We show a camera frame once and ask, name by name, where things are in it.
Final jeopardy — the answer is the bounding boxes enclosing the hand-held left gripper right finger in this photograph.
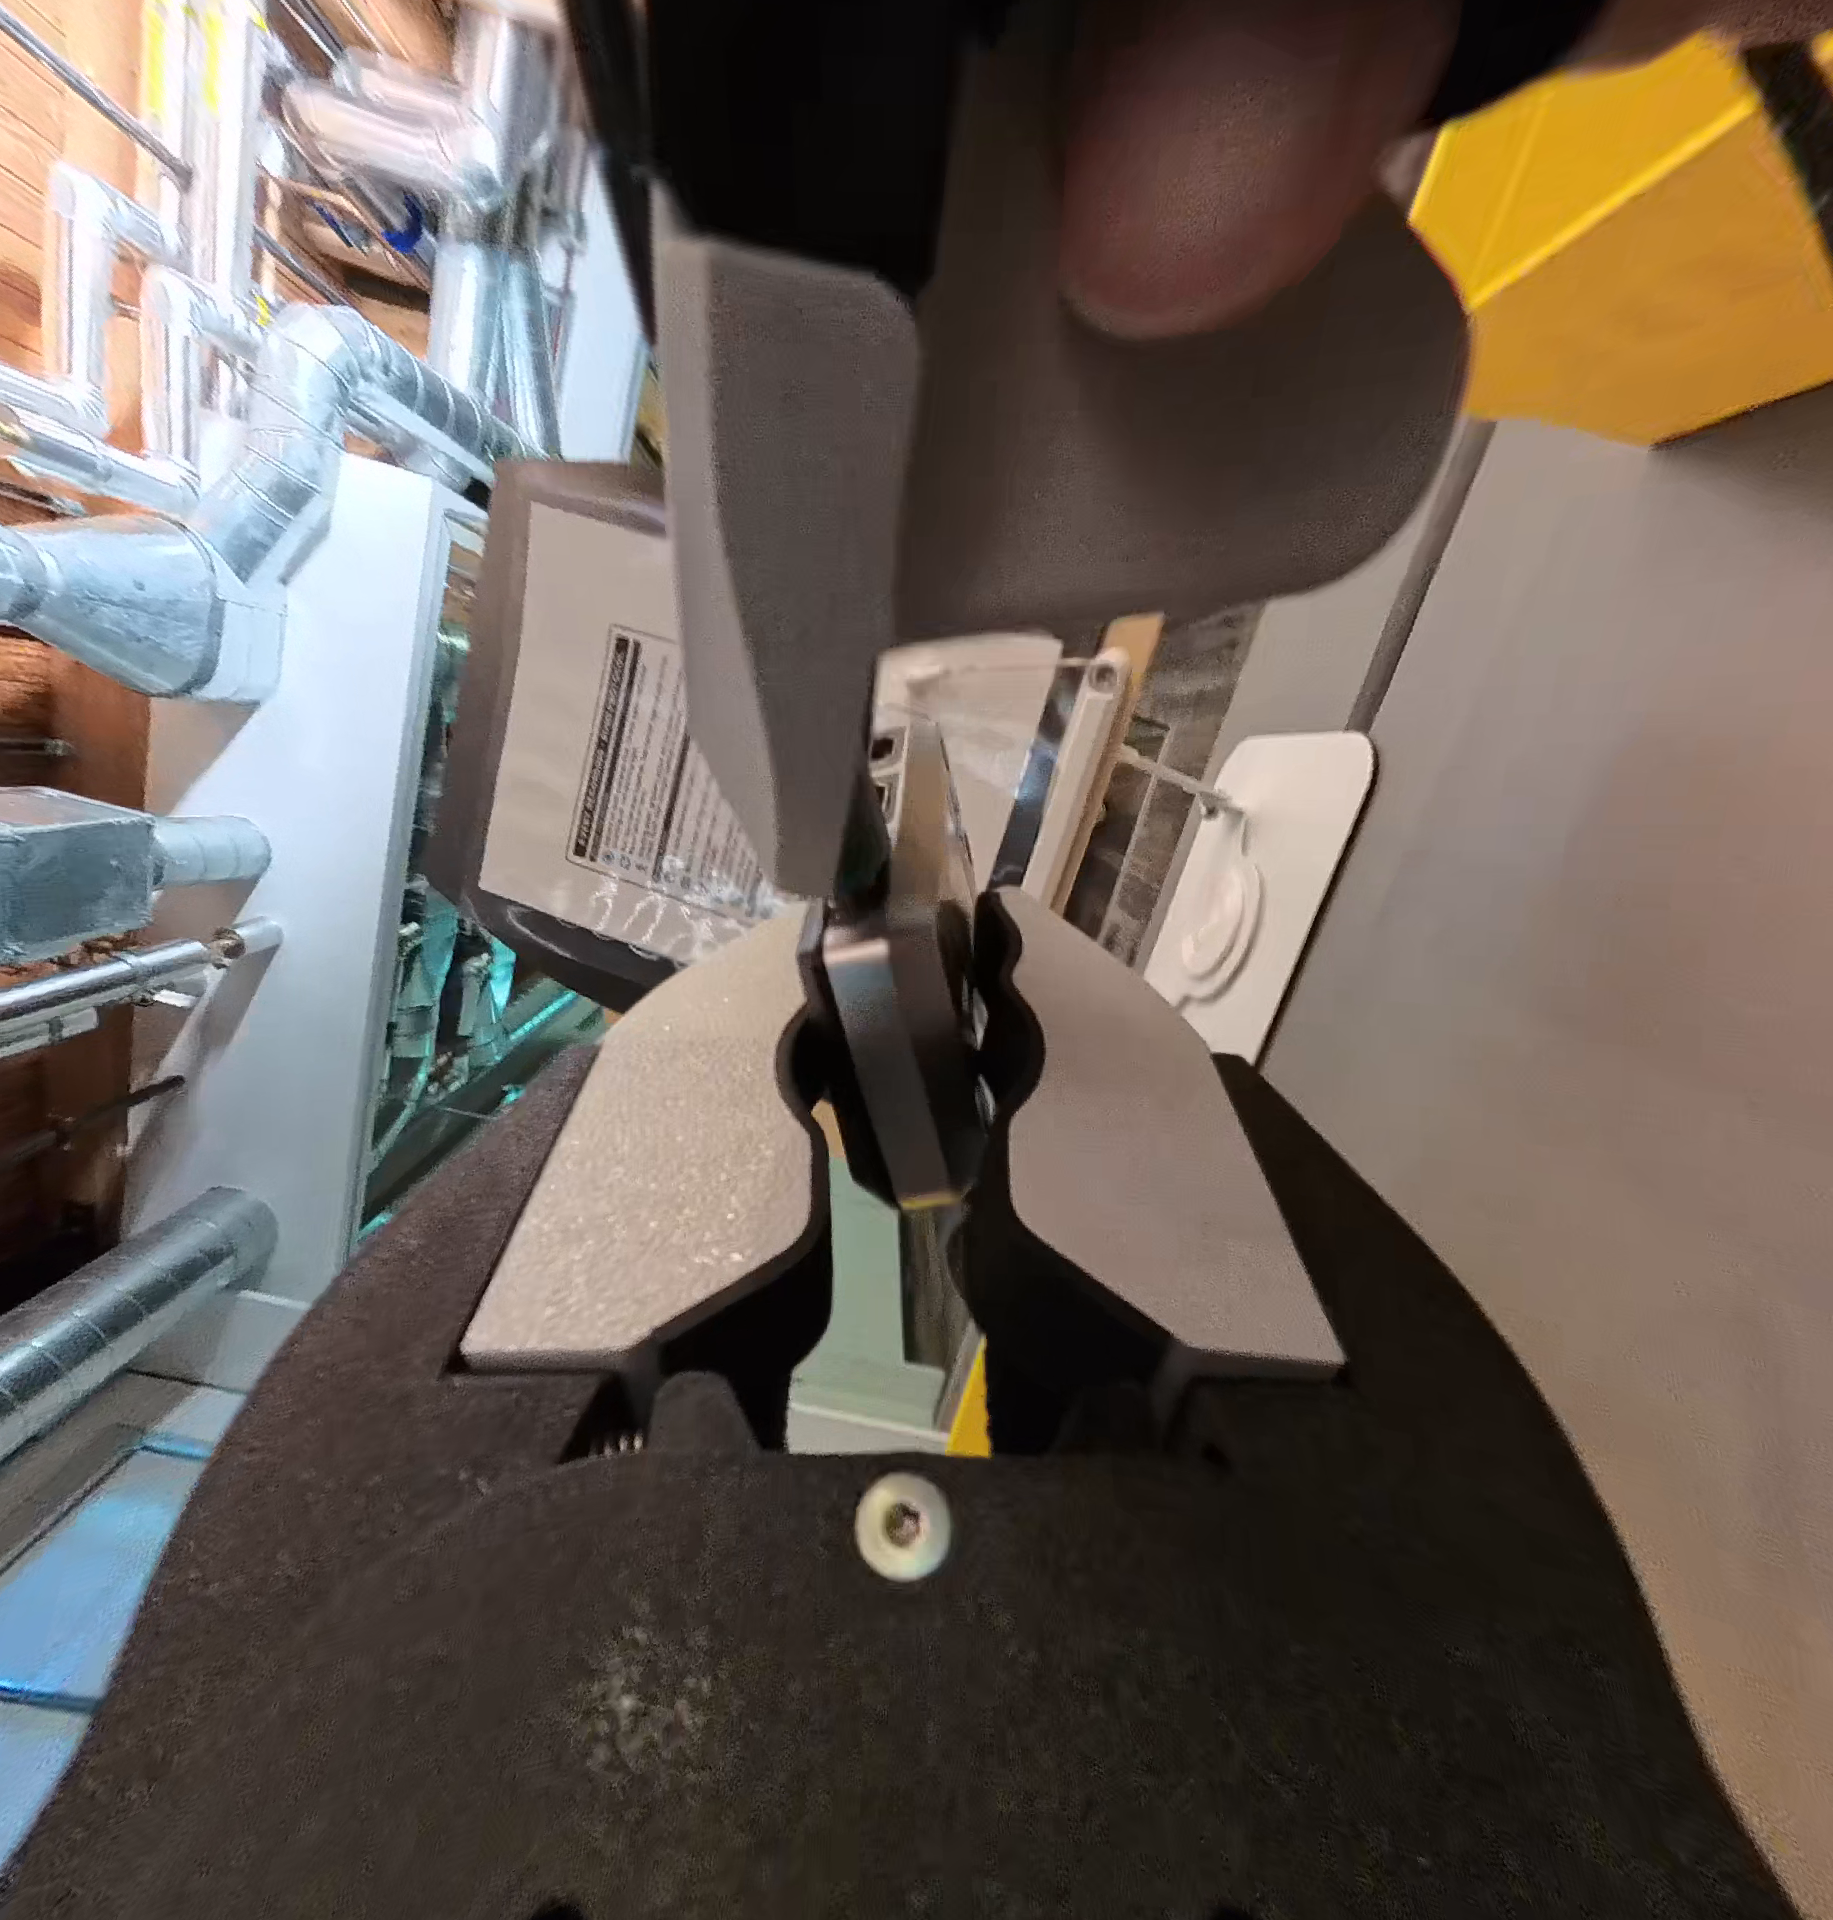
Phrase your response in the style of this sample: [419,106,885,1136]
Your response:
[949,885,1349,1456]

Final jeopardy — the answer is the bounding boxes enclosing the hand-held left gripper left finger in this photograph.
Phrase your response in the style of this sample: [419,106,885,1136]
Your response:
[454,914,839,1454]

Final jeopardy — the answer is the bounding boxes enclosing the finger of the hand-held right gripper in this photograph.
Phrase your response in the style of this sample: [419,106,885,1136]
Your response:
[894,0,1474,642]
[649,198,922,900]

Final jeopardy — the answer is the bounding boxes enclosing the black hdmi port adapter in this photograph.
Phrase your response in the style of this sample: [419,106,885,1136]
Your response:
[794,718,996,1214]

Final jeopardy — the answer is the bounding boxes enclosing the black braided hdmi cable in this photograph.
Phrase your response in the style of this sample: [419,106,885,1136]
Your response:
[1739,31,1833,364]

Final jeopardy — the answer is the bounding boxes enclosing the person's right hand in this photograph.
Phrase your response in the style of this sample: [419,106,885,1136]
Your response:
[1055,0,1399,342]

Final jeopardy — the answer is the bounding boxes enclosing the grey box with label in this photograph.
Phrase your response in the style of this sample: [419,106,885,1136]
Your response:
[417,457,809,1015]

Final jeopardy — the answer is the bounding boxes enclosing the clear acrylic stand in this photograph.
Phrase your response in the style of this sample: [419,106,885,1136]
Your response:
[869,633,1138,919]

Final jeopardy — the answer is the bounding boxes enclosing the white mounting plate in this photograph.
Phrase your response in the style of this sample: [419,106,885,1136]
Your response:
[1138,728,1378,1060]

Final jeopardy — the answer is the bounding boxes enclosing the yellow plastic bin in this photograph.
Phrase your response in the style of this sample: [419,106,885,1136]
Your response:
[1401,27,1833,449]

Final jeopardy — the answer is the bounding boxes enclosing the thin chrome pipe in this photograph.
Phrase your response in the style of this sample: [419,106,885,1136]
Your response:
[0,914,285,1038]

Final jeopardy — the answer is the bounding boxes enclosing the round spiral metal duct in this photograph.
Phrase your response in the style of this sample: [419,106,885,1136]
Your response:
[0,1184,283,1488]

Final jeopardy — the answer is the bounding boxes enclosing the silver branching duct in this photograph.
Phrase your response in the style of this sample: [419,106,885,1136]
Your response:
[0,303,536,709]

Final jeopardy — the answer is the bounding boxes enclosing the silver boxed duct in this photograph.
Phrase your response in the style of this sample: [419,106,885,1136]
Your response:
[0,787,276,979]

